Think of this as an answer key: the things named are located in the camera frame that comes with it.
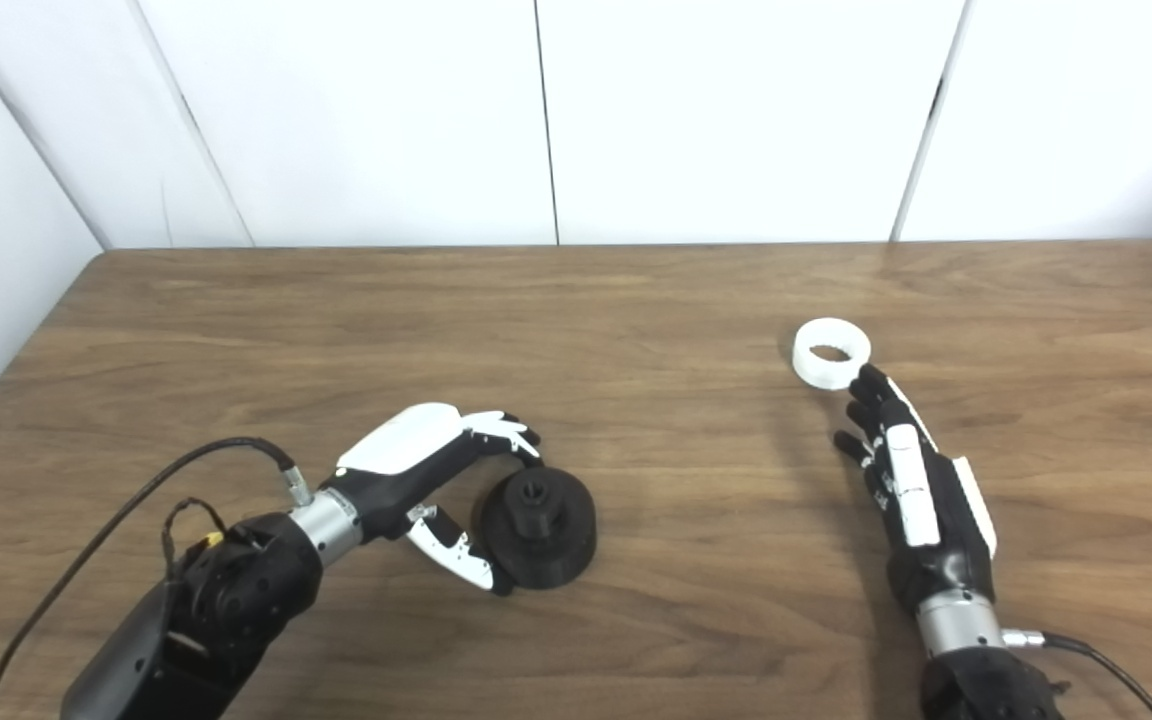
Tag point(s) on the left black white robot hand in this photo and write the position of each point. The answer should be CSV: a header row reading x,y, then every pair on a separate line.
x,y
401,450

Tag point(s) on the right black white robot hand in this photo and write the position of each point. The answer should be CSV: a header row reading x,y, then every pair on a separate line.
x,y
921,500

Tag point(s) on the round black plastic part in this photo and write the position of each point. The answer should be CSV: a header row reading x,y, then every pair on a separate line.
x,y
551,550

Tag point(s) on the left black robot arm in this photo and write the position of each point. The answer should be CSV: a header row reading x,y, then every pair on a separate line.
x,y
236,600

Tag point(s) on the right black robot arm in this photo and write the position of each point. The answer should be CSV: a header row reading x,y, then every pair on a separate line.
x,y
981,690

